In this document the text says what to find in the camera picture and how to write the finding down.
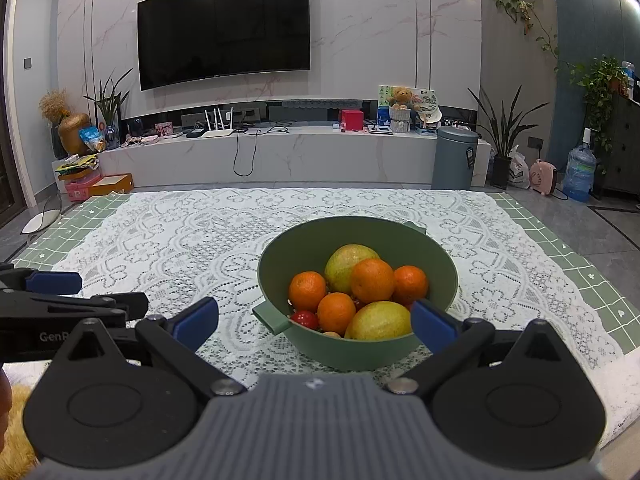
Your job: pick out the long-leaf plant in black pot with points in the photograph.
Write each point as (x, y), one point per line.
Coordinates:
(500, 172)

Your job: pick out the pink heater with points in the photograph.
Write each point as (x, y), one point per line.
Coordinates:
(541, 177)

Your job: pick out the orange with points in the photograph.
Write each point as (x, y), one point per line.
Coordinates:
(336, 313)
(412, 284)
(372, 280)
(307, 290)

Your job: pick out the yellow-green apple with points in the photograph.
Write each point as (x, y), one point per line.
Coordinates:
(380, 321)
(345, 262)

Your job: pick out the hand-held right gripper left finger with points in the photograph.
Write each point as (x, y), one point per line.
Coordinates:
(195, 321)

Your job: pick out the hanging vine plant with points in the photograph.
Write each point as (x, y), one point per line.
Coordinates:
(520, 10)

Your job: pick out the green plastic colander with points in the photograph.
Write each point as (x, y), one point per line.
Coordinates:
(300, 255)

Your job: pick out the yellow fuzzy blanket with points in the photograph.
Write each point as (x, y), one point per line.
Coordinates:
(22, 410)

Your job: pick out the glass sliding door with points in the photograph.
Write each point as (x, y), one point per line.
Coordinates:
(7, 135)

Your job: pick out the grey trash bin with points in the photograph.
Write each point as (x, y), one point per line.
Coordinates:
(454, 160)

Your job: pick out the stack of colourful papers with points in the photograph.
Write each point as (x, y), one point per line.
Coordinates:
(77, 165)

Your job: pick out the white plastic bag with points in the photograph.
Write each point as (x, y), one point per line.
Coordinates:
(519, 172)

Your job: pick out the black wall television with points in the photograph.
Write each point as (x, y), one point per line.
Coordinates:
(225, 30)

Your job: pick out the white lace tablecloth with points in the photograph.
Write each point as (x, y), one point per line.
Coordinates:
(200, 230)

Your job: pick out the white router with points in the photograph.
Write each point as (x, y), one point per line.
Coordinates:
(218, 132)

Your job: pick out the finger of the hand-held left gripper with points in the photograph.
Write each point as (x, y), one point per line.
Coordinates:
(55, 283)
(50, 310)

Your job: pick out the red box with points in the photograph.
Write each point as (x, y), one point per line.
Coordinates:
(351, 120)

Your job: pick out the pink box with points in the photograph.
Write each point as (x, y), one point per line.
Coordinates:
(80, 189)

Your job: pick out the orange flat box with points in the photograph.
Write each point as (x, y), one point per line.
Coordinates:
(112, 184)

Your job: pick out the dark drawer cabinet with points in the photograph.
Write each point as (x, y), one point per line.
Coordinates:
(625, 150)

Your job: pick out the blue water bottle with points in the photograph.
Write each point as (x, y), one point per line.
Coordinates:
(579, 172)

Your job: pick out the small red tomato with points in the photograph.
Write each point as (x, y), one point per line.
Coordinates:
(305, 319)

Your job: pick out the black flat box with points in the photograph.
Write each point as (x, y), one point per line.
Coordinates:
(195, 133)

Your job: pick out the white knitted pot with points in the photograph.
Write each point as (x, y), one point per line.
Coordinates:
(401, 121)

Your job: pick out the small brown kiwi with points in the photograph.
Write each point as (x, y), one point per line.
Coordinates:
(330, 334)

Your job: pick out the person's left forearm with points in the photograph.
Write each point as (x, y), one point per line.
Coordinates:
(4, 400)

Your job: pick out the white patterned paper fan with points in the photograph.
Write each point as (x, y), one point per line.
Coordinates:
(427, 107)

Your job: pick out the pink card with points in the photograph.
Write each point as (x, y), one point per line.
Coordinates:
(164, 130)

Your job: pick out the white marble television cabinet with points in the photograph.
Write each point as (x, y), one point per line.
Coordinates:
(325, 155)

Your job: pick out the blue snack bag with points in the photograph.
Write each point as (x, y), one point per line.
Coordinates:
(93, 139)

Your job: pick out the bushy green leafy plant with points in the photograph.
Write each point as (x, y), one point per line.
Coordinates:
(600, 85)

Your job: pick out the golden vase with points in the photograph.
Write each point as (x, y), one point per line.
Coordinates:
(74, 135)

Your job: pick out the green plant in glass vase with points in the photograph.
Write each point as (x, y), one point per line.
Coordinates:
(110, 130)

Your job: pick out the brown teddy bear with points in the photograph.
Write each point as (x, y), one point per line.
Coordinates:
(401, 98)

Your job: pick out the dried flowers in dark vase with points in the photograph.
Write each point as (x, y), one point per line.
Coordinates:
(54, 105)

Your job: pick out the green checkered tablecloth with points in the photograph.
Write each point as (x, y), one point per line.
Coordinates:
(85, 220)

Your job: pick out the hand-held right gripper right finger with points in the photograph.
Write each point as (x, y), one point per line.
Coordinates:
(430, 322)

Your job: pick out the black wall outlet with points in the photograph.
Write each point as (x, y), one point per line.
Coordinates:
(535, 141)

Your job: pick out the white round floor device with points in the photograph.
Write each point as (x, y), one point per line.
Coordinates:
(40, 221)

